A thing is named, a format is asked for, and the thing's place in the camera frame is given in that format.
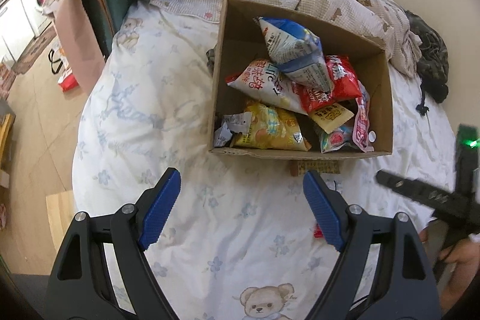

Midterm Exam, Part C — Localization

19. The white red chicken snack bag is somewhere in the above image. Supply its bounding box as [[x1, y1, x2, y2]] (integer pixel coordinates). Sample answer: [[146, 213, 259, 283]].
[[225, 58, 307, 115]]

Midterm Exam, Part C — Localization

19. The tan cracker packet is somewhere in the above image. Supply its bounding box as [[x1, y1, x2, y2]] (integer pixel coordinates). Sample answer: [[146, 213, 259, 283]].
[[308, 103, 354, 134]]

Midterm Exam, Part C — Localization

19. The person's right hand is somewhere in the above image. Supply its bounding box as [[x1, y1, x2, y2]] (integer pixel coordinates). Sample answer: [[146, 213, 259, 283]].
[[438, 234, 479, 314]]

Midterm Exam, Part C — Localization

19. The red white candy bar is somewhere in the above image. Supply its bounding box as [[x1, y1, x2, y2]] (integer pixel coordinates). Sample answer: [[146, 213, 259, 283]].
[[313, 224, 324, 239]]

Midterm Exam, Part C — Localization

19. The pink 35 snack packet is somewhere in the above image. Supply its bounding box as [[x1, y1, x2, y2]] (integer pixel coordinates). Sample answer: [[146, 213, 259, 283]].
[[352, 81, 374, 153]]

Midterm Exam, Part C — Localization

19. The white red shrimp cracker bag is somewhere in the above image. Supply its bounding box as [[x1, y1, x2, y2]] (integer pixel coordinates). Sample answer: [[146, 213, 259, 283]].
[[316, 125, 358, 154]]

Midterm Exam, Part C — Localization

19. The dark camouflage garment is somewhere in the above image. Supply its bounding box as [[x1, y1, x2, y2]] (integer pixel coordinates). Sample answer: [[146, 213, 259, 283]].
[[405, 10, 449, 116]]

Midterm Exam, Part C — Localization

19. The beige wafer biscuit pack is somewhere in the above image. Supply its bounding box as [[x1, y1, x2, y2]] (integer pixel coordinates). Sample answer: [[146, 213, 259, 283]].
[[289, 160, 340, 177]]

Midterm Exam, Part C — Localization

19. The white floral bed sheet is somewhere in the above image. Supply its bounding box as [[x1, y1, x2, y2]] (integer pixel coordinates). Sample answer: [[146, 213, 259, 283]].
[[72, 1, 455, 319]]

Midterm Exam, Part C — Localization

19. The yellow chip bag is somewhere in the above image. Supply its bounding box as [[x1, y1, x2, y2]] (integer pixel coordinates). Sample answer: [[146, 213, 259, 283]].
[[230, 101, 312, 152]]

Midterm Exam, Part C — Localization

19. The brown cardboard box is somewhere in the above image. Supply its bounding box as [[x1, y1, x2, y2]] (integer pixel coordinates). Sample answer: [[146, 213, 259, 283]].
[[208, 0, 393, 160]]

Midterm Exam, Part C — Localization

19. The blue white snack bag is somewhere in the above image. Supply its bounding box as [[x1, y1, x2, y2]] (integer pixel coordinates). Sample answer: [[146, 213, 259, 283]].
[[256, 17, 332, 93]]

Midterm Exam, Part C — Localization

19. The red white shopping bag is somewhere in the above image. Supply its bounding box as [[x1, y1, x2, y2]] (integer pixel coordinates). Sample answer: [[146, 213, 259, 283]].
[[48, 41, 79, 93]]

